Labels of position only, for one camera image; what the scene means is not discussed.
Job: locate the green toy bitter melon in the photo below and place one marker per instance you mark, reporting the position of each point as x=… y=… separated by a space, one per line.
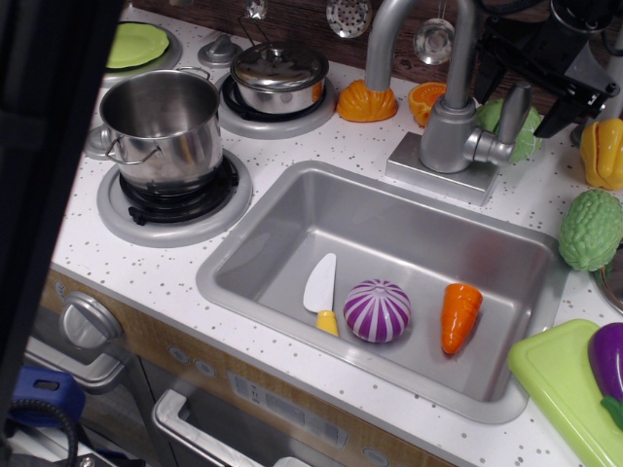
x=591 y=230

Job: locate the silver toy faucet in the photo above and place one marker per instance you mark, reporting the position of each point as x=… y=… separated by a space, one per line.
x=442 y=159

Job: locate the steel bowl rim right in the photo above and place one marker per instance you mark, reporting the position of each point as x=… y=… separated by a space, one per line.
x=610 y=281

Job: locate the back right stove burner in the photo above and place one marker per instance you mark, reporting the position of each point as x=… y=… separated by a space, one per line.
x=275 y=127

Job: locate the green toy cabbage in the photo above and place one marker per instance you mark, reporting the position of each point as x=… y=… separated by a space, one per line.
x=526 y=144

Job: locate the small lidded steel pot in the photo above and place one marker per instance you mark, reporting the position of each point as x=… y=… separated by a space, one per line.
x=280 y=77

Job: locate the green cutting board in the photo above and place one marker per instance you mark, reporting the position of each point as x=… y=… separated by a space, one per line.
x=553 y=367

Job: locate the orange toy carrot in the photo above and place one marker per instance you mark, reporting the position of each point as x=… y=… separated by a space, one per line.
x=460 y=309

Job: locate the hanging steel strainer spoon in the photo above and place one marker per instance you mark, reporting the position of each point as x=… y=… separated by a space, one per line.
x=349 y=19

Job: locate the yellow toy bell pepper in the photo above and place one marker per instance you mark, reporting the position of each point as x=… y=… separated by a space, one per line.
x=601 y=153

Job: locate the white toy knife yellow handle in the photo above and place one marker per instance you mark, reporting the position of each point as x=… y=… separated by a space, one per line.
x=319 y=294

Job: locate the silver faucet lever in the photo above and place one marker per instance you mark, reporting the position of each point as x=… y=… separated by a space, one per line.
x=485 y=146

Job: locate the orange toy pumpkin half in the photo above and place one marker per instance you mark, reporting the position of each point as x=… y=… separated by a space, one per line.
x=357 y=103

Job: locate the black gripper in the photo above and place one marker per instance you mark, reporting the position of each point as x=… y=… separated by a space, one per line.
x=550 y=56

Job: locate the blue clamp with black cable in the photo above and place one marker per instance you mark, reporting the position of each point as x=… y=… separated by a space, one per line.
x=43 y=398

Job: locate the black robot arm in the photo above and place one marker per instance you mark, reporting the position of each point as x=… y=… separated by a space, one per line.
x=586 y=17

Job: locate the purple toy eggplant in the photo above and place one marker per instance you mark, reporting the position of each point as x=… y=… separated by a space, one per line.
x=605 y=358

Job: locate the dark foreground post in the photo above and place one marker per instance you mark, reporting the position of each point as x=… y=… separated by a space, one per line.
x=53 y=55

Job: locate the purple striped toy onion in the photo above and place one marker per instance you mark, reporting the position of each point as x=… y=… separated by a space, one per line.
x=377 y=311

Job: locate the large steel pot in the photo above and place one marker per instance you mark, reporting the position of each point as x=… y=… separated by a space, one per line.
x=167 y=134

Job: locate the silver stove knob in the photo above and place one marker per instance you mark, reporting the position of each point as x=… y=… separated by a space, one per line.
x=99 y=144
x=220 y=53

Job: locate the silver toy sink basin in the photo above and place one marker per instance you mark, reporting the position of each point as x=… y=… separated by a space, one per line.
x=418 y=292

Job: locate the silver stove knob middle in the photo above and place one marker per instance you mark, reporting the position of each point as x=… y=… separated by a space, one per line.
x=99 y=144

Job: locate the silver oven knob front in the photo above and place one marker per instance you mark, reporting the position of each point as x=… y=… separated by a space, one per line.
x=87 y=323

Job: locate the front stove burner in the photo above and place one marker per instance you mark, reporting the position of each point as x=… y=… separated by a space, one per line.
x=178 y=220

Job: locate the hanging steel ladle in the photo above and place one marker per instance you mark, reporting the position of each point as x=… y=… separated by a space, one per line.
x=433 y=41

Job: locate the silver stove knob top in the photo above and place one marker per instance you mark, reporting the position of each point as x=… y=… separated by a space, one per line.
x=220 y=53

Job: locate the green toy plate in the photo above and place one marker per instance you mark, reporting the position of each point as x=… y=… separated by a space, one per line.
x=136 y=44

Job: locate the silver oven door handle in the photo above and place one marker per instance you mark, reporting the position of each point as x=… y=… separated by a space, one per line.
x=168 y=419

